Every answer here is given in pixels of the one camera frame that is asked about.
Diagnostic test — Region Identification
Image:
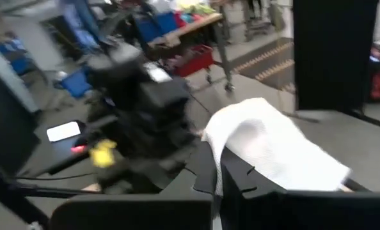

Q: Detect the white paper sheet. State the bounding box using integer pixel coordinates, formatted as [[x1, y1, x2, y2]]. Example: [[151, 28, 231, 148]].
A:
[[46, 121, 82, 142]]

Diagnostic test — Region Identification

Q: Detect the computer monitor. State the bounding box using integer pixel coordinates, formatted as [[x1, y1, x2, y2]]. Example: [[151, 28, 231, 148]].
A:
[[0, 37, 42, 175]]

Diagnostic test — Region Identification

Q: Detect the black standing panel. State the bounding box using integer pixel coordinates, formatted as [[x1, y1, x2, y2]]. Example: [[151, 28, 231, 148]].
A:
[[292, 0, 380, 112]]

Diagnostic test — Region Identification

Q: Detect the grey desk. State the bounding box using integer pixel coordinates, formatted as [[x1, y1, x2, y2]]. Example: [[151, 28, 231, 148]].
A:
[[17, 118, 95, 177]]

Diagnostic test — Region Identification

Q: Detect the wooden background table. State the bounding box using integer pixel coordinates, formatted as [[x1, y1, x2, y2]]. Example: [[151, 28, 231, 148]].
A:
[[134, 11, 236, 94]]

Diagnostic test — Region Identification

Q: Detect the blue floor object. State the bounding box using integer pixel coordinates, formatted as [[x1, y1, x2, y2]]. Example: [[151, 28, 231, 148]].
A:
[[59, 68, 93, 98]]

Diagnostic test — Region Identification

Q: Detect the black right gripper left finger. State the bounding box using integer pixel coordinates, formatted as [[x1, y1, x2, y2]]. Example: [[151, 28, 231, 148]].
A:
[[49, 140, 218, 230]]

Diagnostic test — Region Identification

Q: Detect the blue bin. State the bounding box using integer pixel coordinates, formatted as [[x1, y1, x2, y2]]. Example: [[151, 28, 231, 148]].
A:
[[134, 10, 178, 43]]

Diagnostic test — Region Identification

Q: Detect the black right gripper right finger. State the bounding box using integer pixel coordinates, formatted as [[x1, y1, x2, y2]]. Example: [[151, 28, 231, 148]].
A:
[[219, 146, 380, 230]]

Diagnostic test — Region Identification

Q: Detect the white microfiber towel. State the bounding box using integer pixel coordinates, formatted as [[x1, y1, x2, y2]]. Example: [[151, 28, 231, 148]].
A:
[[202, 96, 352, 197]]

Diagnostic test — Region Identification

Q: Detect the red bin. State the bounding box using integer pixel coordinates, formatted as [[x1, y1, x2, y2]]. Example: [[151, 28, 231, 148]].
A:
[[176, 44, 216, 79]]

